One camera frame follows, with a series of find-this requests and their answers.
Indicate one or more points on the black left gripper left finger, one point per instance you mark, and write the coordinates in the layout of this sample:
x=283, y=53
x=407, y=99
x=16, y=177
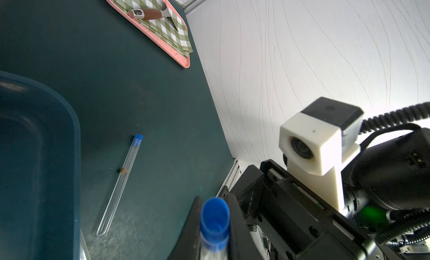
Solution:
x=188, y=244

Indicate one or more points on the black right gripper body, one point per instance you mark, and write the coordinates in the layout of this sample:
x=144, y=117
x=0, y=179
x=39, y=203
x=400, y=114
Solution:
x=299, y=224

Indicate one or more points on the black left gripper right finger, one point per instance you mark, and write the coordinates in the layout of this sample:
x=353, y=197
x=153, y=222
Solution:
x=240, y=245

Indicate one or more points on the test tube with blue cap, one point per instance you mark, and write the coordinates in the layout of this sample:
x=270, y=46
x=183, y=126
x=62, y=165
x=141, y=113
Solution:
x=118, y=190

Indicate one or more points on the blue translucent plastic container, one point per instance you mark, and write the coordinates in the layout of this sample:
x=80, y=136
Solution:
x=40, y=172

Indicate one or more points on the pink tray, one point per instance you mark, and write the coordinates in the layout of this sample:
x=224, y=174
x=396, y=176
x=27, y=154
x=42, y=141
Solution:
x=181, y=60

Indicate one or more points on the green checkered cloth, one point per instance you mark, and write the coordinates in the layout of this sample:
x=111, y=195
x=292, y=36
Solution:
x=161, y=20

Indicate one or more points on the spatula with wooden handle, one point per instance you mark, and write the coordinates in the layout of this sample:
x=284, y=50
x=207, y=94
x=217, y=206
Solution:
x=151, y=14

